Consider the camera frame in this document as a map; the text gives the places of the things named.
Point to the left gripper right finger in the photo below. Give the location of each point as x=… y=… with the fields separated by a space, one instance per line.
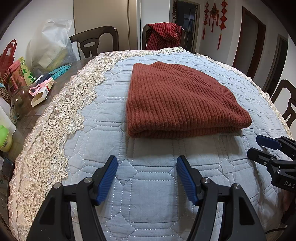
x=190 y=178

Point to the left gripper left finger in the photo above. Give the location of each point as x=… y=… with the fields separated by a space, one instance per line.
x=103 y=178

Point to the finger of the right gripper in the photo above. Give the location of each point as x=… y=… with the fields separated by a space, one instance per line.
x=261 y=157
x=268 y=142

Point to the rust red knit sweater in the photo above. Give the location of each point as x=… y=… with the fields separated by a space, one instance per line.
x=176 y=101

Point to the light blue quilted lace tablecloth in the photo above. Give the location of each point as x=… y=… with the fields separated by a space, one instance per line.
x=67 y=139

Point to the green lidded container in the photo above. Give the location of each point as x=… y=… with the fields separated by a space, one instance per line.
x=6 y=139

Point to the box with pink ribbon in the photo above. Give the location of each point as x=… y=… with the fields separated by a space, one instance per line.
x=40 y=91

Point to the glass jar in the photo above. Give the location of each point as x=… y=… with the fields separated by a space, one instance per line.
x=20 y=103

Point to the teal patterned packet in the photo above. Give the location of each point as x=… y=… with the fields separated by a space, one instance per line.
x=59 y=71

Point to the green floral gift bag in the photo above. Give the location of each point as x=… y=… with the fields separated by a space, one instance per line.
x=20 y=73

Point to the white plastic bag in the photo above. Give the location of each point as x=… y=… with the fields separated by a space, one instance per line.
x=50 y=47

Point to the dark wooden chair left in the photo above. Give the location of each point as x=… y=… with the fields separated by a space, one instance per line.
x=89 y=40

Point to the red chinese knot decoration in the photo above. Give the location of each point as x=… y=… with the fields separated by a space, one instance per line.
x=214 y=17

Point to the red checkered garment on chair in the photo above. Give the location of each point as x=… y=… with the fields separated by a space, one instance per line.
x=163 y=35

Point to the red gift bag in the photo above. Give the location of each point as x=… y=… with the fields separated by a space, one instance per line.
x=7 y=57

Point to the dark wooden chair far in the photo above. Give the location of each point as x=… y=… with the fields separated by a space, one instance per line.
x=147 y=28

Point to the beige refrigerator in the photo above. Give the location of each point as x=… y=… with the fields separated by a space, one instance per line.
x=123 y=15

